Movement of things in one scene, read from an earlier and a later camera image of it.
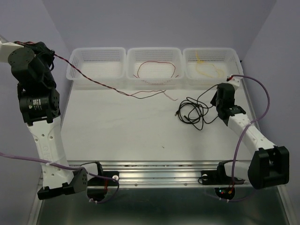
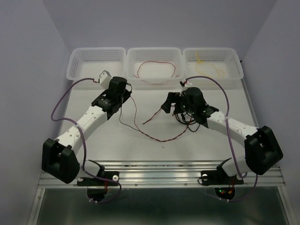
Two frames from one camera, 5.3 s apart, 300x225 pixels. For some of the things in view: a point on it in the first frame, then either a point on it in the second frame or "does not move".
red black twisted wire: (137, 94) to (140, 130)
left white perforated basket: (100, 63) does not move
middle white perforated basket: (155, 66) does not move
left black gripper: (49, 56) to (126, 95)
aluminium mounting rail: (157, 173) does not move
